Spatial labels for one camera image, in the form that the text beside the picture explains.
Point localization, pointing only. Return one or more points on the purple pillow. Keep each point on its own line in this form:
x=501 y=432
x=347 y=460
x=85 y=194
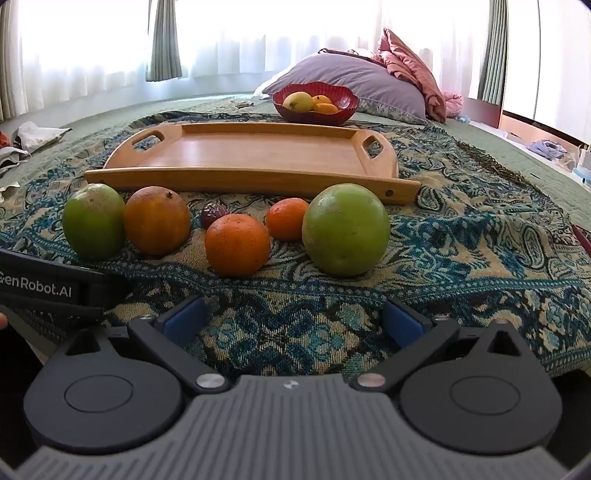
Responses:
x=360 y=74

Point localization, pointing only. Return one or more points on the white sheer curtain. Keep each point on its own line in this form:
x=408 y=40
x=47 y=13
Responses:
x=254 y=27

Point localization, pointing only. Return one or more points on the pink quilt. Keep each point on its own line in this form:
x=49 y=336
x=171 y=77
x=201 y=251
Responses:
x=406 y=60

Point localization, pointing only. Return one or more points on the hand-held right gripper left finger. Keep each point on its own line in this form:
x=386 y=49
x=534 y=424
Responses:
x=184 y=318

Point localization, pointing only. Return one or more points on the yellow mango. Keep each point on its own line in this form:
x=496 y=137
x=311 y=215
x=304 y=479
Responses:
x=298 y=100

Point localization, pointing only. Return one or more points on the small pink cloth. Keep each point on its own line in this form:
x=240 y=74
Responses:
x=453 y=102

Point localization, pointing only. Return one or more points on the purple cloth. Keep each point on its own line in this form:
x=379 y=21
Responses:
x=547 y=150

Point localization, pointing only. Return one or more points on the dark brown furniture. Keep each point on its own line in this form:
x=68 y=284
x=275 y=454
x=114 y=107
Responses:
x=484 y=113

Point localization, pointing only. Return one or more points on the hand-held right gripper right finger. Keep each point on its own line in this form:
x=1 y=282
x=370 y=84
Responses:
x=401 y=323

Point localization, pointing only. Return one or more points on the wooden serving tray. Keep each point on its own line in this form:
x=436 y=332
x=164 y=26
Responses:
x=258 y=157

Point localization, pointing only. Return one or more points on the red-cased phone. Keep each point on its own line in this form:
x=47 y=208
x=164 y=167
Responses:
x=582 y=237

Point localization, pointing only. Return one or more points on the red scalloped bowl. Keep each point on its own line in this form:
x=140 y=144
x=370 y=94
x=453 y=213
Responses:
x=318 y=119

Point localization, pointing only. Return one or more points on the red date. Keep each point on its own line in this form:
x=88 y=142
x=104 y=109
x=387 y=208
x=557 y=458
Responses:
x=214 y=215

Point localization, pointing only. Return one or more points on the small orange fruit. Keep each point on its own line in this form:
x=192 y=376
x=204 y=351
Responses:
x=326 y=109
x=322 y=98

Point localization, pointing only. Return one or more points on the blue patterned woven blanket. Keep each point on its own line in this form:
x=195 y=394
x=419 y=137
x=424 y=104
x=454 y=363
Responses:
x=461 y=258

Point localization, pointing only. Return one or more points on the small tangerine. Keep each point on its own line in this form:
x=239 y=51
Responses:
x=287 y=219

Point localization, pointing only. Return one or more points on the light blue object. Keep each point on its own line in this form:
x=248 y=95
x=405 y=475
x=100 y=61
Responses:
x=582 y=176

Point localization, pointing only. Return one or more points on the grey-green curtain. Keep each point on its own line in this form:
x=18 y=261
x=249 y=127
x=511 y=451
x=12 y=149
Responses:
x=165 y=41
x=493 y=50
x=8 y=60

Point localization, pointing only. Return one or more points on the bright medium orange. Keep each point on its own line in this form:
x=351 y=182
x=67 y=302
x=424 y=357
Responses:
x=238 y=244

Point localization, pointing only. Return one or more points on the large green citrus fruit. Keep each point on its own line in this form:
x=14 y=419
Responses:
x=345 y=229

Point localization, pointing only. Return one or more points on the large mottled orange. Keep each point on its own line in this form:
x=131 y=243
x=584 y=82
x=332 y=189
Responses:
x=157 y=221

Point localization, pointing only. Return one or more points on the white charger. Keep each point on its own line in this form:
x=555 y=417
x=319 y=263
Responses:
x=584 y=157

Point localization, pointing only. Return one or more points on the white plastic bag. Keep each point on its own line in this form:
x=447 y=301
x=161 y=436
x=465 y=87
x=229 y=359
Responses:
x=37 y=134

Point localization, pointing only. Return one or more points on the small green citrus fruit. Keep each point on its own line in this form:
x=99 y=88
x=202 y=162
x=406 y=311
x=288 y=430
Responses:
x=94 y=224

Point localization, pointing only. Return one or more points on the green quilted bedspread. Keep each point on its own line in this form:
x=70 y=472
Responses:
x=508 y=152

